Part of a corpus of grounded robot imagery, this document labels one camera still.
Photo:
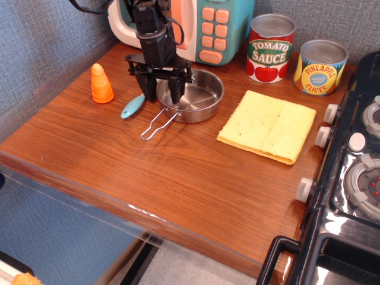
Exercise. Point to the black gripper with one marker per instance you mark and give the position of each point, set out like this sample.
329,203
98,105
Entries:
159,60

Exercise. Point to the stainless steel pot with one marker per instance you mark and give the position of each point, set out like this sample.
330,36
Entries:
200,102

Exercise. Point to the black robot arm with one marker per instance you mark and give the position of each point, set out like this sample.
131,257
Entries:
152,16

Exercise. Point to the yellow folded towel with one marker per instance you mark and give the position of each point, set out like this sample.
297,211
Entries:
269,127

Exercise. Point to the orange toy carrot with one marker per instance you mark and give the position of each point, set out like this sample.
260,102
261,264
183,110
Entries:
101,89

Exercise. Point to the teal toy microwave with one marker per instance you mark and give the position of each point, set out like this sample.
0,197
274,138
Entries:
213,30

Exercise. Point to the tomato sauce can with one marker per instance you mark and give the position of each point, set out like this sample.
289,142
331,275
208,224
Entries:
269,47

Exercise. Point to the pineapple slices can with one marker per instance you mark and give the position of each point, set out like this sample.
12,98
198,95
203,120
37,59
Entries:
320,67

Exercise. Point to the white stove knob middle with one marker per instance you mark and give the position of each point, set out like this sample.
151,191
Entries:
322,136

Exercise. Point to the white stove knob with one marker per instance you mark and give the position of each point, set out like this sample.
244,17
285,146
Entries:
330,113
304,189
322,136

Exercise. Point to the white stove knob upper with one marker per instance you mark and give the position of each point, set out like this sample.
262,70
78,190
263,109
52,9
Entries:
330,113

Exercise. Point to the white stove knob lower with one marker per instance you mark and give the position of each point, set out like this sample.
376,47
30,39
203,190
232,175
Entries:
304,189

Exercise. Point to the orange object bottom left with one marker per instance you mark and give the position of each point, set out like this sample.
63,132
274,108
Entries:
25,279

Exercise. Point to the black toy stove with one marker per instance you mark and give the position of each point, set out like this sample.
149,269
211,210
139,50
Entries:
340,227

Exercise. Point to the white ladle teal handle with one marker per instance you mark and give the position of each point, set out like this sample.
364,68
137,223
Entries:
133,106

